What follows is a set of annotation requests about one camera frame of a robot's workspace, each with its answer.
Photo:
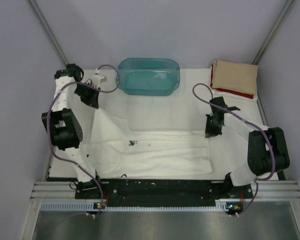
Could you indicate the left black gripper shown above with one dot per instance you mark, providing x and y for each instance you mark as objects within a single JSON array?
[{"x": 93, "y": 100}]

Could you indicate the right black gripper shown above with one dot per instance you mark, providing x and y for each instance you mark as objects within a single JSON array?
[{"x": 208, "y": 131}]

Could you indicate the white t shirt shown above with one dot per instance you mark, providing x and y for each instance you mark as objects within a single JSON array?
[
  {"x": 114, "y": 149},
  {"x": 230, "y": 95}
]

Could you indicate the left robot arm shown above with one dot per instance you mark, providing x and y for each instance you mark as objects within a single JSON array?
[{"x": 65, "y": 132}]

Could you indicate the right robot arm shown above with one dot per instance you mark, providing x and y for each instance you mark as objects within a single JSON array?
[{"x": 267, "y": 150}]

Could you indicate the folded white t shirt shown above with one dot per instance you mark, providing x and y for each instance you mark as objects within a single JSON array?
[{"x": 230, "y": 95}]

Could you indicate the teal plastic basin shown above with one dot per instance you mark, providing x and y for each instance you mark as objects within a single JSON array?
[{"x": 148, "y": 76}]

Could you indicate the folded beige t shirt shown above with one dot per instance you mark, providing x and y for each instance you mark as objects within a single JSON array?
[{"x": 239, "y": 77}]

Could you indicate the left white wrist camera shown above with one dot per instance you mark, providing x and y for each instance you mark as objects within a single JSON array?
[{"x": 97, "y": 79}]

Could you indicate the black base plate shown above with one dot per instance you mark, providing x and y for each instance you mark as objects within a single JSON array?
[{"x": 124, "y": 192}]

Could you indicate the left aluminium frame post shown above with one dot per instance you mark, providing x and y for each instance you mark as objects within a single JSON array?
[{"x": 48, "y": 31}]

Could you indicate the aluminium frame post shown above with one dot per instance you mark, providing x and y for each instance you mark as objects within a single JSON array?
[
  {"x": 48, "y": 31},
  {"x": 279, "y": 21}
]

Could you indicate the right aluminium frame post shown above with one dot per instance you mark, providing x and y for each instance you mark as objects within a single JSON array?
[{"x": 279, "y": 21}]

